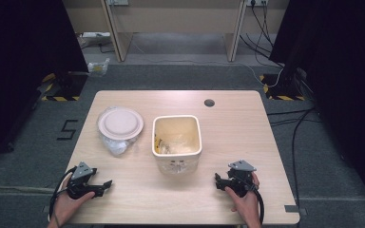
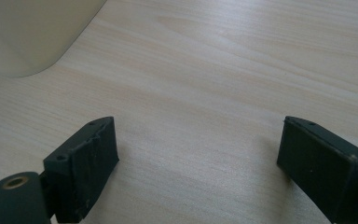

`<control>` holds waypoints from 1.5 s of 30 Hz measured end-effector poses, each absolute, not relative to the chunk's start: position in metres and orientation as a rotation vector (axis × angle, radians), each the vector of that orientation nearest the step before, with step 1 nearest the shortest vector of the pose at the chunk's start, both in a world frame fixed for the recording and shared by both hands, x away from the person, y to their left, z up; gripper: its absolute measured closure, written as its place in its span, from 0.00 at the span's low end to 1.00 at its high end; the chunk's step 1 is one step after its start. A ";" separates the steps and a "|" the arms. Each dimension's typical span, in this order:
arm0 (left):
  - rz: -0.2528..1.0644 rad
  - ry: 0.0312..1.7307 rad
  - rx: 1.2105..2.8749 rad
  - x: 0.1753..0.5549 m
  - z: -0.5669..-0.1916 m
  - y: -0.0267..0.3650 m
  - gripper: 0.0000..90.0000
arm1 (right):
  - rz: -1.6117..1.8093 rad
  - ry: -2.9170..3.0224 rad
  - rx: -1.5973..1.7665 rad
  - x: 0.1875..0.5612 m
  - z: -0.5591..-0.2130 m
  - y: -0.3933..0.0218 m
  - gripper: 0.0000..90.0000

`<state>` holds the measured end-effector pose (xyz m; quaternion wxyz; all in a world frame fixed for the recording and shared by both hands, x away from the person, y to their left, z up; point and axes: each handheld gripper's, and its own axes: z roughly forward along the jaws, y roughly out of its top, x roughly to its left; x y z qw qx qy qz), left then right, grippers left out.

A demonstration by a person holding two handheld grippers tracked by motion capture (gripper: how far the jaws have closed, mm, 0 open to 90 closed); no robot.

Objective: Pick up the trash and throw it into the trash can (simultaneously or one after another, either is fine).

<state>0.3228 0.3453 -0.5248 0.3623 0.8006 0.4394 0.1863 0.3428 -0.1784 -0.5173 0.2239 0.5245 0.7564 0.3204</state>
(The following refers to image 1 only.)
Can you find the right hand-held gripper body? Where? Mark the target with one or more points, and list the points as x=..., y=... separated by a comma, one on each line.
x=241, y=180

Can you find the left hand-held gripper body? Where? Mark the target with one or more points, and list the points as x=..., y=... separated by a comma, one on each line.
x=81, y=172

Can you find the clear plastic bag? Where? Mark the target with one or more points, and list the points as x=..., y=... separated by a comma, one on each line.
x=118, y=146

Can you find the cream square bin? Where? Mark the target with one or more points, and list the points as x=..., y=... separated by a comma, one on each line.
x=177, y=161

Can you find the round beige lid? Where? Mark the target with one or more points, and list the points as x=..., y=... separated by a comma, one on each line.
x=120, y=123

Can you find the person's right hand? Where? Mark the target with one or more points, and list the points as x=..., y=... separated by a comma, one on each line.
x=248, y=207

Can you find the person's left hand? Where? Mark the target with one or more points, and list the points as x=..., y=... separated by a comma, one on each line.
x=64, y=205

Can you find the grey tape piece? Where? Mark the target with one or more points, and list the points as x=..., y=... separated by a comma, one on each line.
x=293, y=209

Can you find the crumpled paper scraps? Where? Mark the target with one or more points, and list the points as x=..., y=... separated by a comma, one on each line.
x=171, y=146

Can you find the black stand base striped tape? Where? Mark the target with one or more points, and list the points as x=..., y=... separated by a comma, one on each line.
x=280, y=90
x=66, y=87

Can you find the small clear plastic packet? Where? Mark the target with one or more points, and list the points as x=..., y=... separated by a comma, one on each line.
x=98, y=67

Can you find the black curtain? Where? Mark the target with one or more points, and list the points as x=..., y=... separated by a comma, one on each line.
x=345, y=79
x=22, y=63

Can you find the white power strip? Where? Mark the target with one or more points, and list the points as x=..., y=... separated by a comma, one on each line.
x=95, y=34

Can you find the grey wall socket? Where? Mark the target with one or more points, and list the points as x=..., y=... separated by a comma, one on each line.
x=118, y=2

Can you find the white wall socket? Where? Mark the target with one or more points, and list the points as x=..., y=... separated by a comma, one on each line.
x=257, y=2

